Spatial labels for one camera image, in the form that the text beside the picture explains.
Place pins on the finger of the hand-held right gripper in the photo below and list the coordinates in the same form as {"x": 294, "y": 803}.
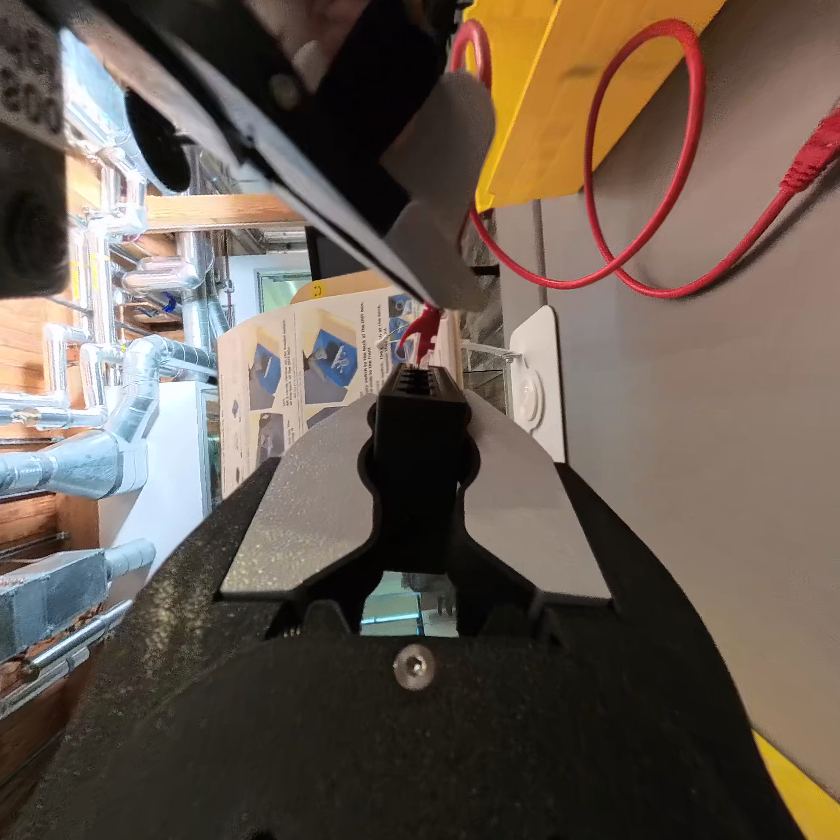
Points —
{"x": 433, "y": 256}

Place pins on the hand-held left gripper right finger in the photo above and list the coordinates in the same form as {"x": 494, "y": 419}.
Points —
{"x": 531, "y": 525}

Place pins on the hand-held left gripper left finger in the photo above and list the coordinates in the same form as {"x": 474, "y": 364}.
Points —
{"x": 308, "y": 518}

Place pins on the black network switch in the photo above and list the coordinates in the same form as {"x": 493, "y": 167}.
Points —
{"x": 420, "y": 472}

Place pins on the yellow plastic bin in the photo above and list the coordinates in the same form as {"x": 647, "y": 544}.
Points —
{"x": 814, "y": 807}
{"x": 558, "y": 131}

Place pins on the person's right hand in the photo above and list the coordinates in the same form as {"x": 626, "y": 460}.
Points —
{"x": 315, "y": 26}

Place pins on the black framed panel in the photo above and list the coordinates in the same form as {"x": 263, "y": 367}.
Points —
{"x": 328, "y": 256}

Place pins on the printed instruction sheet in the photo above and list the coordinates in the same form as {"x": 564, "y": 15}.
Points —
{"x": 275, "y": 367}

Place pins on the cluster of silver pipes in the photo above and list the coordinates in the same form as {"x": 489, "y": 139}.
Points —
{"x": 98, "y": 459}

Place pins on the grey rectangular duct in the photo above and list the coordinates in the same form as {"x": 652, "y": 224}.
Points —
{"x": 46, "y": 590}

